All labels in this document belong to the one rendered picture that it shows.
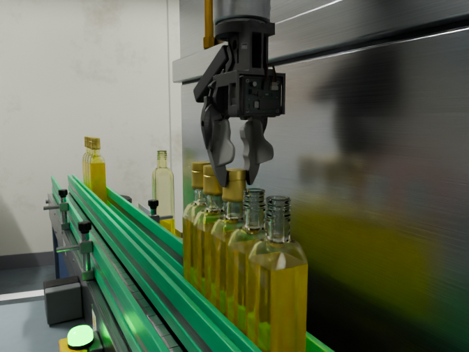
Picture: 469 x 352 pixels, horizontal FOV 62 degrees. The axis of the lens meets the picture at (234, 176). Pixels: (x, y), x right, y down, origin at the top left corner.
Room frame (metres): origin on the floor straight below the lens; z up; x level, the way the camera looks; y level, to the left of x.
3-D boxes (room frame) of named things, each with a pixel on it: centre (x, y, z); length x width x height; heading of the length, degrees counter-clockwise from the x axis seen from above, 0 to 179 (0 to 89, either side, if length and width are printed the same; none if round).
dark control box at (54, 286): (0.92, 0.42, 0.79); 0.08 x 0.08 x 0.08; 29
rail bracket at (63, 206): (1.23, 0.57, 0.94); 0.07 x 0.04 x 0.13; 119
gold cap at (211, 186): (0.61, 0.03, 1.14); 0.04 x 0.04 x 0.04
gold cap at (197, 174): (0.66, 0.06, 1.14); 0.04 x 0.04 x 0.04
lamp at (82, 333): (0.67, 0.28, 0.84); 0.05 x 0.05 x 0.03
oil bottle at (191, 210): (0.66, 0.06, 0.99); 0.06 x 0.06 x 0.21; 29
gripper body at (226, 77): (0.53, -0.01, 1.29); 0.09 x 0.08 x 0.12; 29
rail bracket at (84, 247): (0.83, 0.35, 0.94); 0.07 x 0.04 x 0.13; 119
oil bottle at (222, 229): (0.56, 0.00, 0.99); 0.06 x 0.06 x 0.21; 28
